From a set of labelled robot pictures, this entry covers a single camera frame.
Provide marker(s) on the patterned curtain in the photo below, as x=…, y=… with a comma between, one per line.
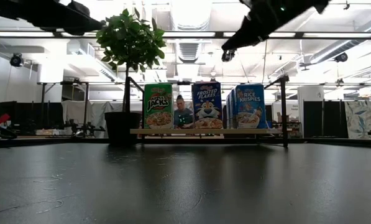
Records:
x=362, y=119

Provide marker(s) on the green Apple Jacks cereal box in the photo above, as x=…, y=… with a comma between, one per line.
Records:
x=158, y=105

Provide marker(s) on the black metal table frame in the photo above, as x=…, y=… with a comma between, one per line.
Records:
x=328, y=142

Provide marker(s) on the dark blue Frosted Flakes box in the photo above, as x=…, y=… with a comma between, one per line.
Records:
x=207, y=105

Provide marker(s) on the black table mat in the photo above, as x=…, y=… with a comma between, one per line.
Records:
x=185, y=193

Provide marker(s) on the wooden shelf with black frame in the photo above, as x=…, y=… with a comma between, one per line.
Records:
x=204, y=131

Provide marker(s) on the black partition panel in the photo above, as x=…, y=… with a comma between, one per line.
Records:
x=334, y=119
x=23, y=115

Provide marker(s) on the green potted plant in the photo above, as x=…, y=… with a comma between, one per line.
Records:
x=129, y=37

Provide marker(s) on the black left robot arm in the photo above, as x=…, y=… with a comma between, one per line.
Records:
x=23, y=12

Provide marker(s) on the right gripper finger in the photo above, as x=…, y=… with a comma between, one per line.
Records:
x=242, y=42
x=238, y=34

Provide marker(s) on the person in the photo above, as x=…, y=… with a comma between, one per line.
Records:
x=182, y=115

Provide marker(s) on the black metal stand frame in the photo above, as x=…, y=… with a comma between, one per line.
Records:
x=64, y=83

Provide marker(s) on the silver ventilation duct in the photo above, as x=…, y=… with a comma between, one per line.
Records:
x=343, y=46

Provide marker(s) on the grey cloth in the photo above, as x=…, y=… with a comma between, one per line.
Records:
x=95, y=115

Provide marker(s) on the black ceiling spotlight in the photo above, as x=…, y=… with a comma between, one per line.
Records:
x=227, y=56
x=16, y=60
x=341, y=57

